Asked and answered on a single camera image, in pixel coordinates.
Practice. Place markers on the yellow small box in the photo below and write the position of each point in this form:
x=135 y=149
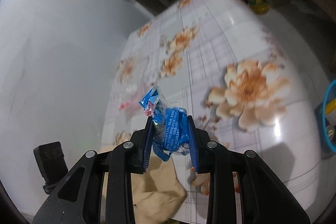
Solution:
x=330 y=107

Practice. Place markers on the floral tablecloth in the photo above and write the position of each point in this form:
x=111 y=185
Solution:
x=226 y=68

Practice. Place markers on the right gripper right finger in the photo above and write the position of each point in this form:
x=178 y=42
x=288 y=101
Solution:
x=264 y=198

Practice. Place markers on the blue wrapper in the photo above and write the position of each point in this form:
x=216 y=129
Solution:
x=171 y=130

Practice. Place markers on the blue plastic trash basket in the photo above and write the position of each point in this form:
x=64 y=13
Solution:
x=326 y=123

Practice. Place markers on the clear plastic bag red print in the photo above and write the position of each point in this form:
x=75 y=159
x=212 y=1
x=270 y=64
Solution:
x=131 y=94

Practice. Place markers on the brown paper bag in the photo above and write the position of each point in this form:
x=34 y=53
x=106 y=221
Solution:
x=157 y=194

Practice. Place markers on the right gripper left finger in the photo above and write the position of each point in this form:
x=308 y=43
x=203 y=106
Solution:
x=100 y=176

